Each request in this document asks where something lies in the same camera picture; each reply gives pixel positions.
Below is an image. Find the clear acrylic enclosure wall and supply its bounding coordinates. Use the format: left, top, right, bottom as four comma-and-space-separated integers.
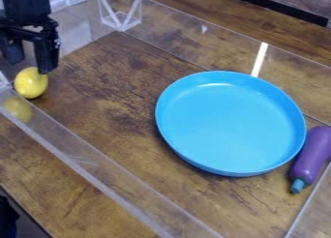
0, 0, 331, 238

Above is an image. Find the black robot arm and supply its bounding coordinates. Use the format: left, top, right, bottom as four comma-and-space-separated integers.
0, 0, 61, 74

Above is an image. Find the blue round tray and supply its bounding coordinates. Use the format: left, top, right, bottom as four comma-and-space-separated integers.
154, 71, 306, 177

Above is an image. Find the black bar on background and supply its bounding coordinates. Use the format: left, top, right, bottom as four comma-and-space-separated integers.
240, 0, 328, 27

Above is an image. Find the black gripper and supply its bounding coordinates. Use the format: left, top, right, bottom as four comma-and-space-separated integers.
0, 16, 61, 74

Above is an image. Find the yellow lemon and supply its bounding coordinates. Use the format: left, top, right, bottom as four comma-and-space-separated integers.
14, 67, 47, 99

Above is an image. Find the purple toy eggplant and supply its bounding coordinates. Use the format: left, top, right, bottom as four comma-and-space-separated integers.
289, 126, 331, 193

